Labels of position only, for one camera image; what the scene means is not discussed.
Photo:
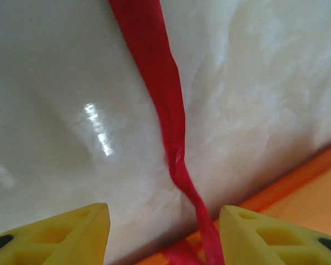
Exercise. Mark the red satin ribbon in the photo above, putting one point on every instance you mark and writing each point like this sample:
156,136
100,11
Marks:
168,110

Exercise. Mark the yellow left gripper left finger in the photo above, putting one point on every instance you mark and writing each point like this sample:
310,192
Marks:
58,240

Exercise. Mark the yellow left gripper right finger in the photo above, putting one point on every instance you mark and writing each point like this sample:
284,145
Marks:
273,240

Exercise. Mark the orange wrapping paper sheet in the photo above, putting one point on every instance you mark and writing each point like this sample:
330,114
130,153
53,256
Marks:
292,193

